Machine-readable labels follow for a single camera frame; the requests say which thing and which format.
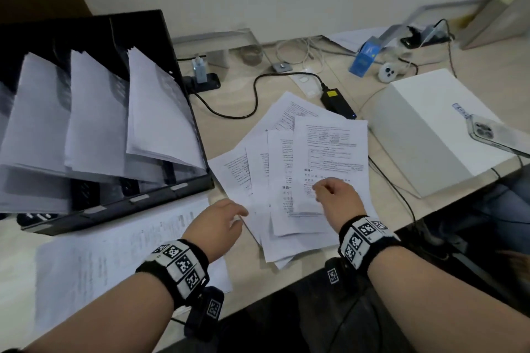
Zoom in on long black cable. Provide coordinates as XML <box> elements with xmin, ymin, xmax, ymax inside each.
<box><xmin>443</xmin><ymin>19</ymin><xmax>458</xmax><ymax>78</ymax></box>

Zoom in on white charger plug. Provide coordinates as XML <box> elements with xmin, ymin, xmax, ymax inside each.
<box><xmin>191</xmin><ymin>55</ymin><xmax>209</xmax><ymax>84</ymax></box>

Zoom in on black mesh file organizer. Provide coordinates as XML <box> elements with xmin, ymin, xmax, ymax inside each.
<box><xmin>0</xmin><ymin>9</ymin><xmax>215</xmax><ymax>237</ymax></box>

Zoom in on black power adapter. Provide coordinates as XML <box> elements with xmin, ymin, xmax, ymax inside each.
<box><xmin>321</xmin><ymin>88</ymin><xmax>357</xmax><ymax>121</ymax></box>

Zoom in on black marker wristband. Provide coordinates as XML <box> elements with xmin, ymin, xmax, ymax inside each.
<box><xmin>337</xmin><ymin>215</ymin><xmax>402</xmax><ymax>271</ymax></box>
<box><xmin>135</xmin><ymin>239</ymin><xmax>210</xmax><ymax>310</ymax></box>

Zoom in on short black cable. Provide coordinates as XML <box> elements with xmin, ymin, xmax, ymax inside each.
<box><xmin>397</xmin><ymin>57</ymin><xmax>419</xmax><ymax>76</ymax></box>

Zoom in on white rectangular device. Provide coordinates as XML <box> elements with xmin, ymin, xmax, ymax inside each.
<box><xmin>291</xmin><ymin>71</ymin><xmax>322</xmax><ymax>97</ymax></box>

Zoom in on grey metal bracket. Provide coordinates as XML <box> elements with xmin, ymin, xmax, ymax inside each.
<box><xmin>374</xmin><ymin>0</ymin><xmax>489</xmax><ymax>51</ymax></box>
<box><xmin>172</xmin><ymin>28</ymin><xmax>293</xmax><ymax>73</ymax></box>

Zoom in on black power adapter cable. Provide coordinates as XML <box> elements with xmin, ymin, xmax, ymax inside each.
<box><xmin>192</xmin><ymin>71</ymin><xmax>330</xmax><ymax>120</ymax></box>

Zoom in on black power strip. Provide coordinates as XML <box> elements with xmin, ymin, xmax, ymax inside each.
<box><xmin>400</xmin><ymin>25</ymin><xmax>452</xmax><ymax>50</ymax></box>
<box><xmin>182</xmin><ymin>72</ymin><xmax>221</xmax><ymax>95</ymax></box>

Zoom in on pile of printed papers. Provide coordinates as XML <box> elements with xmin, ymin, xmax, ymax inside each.
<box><xmin>206</xmin><ymin>91</ymin><xmax>378</xmax><ymax>271</ymax></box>

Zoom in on white box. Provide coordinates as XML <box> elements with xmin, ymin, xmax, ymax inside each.
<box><xmin>366</xmin><ymin>68</ymin><xmax>518</xmax><ymax>199</ymax></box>

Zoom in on printed paper bundle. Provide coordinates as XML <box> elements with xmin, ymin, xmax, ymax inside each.
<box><xmin>64</xmin><ymin>50</ymin><xmax>130</xmax><ymax>179</ymax></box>
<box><xmin>0</xmin><ymin>52</ymin><xmax>71</xmax><ymax>174</ymax></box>
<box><xmin>125</xmin><ymin>46</ymin><xmax>208</xmax><ymax>172</ymax></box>
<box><xmin>34</xmin><ymin>195</ymin><xmax>234</xmax><ymax>335</ymax></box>
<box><xmin>0</xmin><ymin>79</ymin><xmax>73</xmax><ymax>215</ymax></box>

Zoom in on white handheld device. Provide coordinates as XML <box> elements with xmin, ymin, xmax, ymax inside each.
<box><xmin>379</xmin><ymin>61</ymin><xmax>409</xmax><ymax>84</ymax></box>

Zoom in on white coiled cables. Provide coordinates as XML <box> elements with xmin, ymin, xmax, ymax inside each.
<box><xmin>275</xmin><ymin>37</ymin><xmax>328</xmax><ymax>74</ymax></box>

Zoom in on black phone cable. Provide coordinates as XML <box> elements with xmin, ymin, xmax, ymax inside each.
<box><xmin>490</xmin><ymin>154</ymin><xmax>524</xmax><ymax>178</ymax></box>

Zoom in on person's left hand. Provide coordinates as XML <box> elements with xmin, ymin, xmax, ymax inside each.
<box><xmin>181</xmin><ymin>199</ymin><xmax>249</xmax><ymax>265</ymax></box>

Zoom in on grey panel with yellow note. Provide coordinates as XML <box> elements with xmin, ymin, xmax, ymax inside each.
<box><xmin>459</xmin><ymin>0</ymin><xmax>530</xmax><ymax>51</ymax></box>

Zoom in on small white paper sheet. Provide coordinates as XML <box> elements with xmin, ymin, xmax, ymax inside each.
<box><xmin>322</xmin><ymin>25</ymin><xmax>390</xmax><ymax>54</ymax></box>

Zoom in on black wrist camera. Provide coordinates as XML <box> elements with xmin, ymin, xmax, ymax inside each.
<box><xmin>184</xmin><ymin>286</ymin><xmax>225</xmax><ymax>341</ymax></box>
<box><xmin>324</xmin><ymin>257</ymin><xmax>353</xmax><ymax>287</ymax></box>

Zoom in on person's right hand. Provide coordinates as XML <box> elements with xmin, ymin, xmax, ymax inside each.
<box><xmin>311</xmin><ymin>178</ymin><xmax>367</xmax><ymax>233</ymax></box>

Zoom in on small blue box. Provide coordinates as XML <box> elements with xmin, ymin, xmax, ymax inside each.
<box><xmin>349</xmin><ymin>36</ymin><xmax>383</xmax><ymax>78</ymax></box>

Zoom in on person's left forearm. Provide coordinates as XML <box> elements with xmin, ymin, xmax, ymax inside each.
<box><xmin>24</xmin><ymin>272</ymin><xmax>174</xmax><ymax>353</ymax></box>

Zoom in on grey plug adapter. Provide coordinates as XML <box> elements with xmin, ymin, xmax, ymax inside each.
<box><xmin>420</xmin><ymin>24</ymin><xmax>444</xmax><ymax>41</ymax></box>

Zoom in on person's right forearm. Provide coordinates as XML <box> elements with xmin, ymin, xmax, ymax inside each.
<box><xmin>367</xmin><ymin>245</ymin><xmax>530</xmax><ymax>353</ymax></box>

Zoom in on silver smartphone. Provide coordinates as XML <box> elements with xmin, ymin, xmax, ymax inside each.
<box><xmin>467</xmin><ymin>114</ymin><xmax>530</xmax><ymax>159</ymax></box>

